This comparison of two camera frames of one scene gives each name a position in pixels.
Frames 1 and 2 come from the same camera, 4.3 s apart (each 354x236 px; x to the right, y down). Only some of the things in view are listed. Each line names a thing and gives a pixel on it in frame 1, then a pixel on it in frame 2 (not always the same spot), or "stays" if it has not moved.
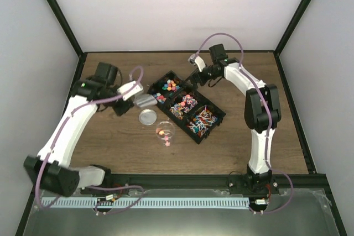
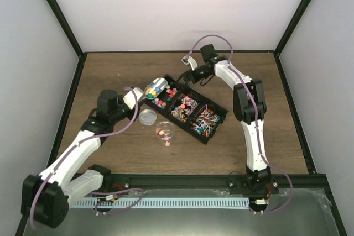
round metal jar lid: x=147 y=116 stays
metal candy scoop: x=145 y=100 -> x=154 y=87
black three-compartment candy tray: x=179 y=100 stays
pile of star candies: x=170 y=85 -> x=171 y=91
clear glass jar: x=165 y=130 stays
